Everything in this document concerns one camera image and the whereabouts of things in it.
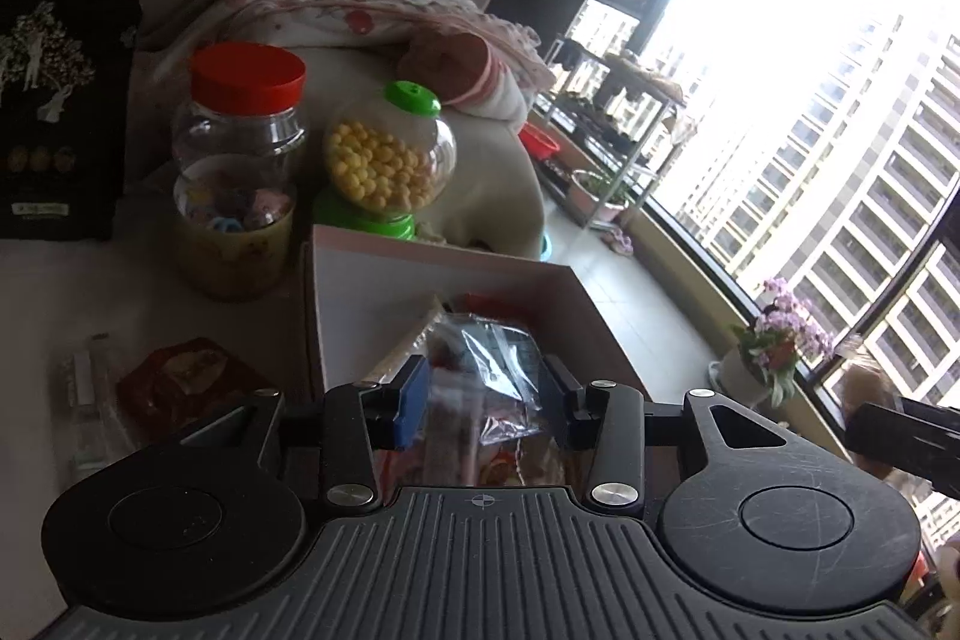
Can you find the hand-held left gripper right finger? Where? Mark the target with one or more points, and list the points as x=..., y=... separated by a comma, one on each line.
x=553, y=401

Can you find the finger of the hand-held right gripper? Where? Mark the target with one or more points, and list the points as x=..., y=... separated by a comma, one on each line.
x=937, y=413
x=900, y=445

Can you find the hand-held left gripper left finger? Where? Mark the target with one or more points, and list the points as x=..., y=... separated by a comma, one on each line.
x=412, y=401

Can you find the clear blue snack packet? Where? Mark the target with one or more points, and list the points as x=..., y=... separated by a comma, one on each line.
x=487, y=355

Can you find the pink cardboard box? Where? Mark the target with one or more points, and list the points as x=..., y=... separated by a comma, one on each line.
x=367, y=280

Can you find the potted pink flower plant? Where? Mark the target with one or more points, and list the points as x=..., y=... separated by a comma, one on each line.
x=780, y=332

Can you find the pair of slippers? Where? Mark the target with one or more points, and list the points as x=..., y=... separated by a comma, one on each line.
x=619, y=240

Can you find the metal basin with plant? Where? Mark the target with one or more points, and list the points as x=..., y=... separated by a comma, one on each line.
x=600, y=194

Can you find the brown red snack packet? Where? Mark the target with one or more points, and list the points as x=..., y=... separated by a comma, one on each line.
x=187, y=385

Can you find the green candy dispenser jar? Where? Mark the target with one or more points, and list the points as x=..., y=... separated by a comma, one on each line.
x=386, y=160

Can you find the red plastic basin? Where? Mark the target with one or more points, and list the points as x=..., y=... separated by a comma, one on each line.
x=541, y=141

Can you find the red lid plastic jar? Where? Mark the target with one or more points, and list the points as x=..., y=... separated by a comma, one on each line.
x=236, y=190

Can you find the balcony metal rack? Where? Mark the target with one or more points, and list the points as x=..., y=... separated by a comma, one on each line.
x=615, y=108

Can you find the clear white label packet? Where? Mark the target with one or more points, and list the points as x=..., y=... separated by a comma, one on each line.
x=90, y=392

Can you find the pink printed blanket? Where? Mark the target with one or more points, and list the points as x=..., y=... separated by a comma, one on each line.
x=360, y=6

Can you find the large black snack bag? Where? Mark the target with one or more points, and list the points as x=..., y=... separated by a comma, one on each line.
x=60, y=108

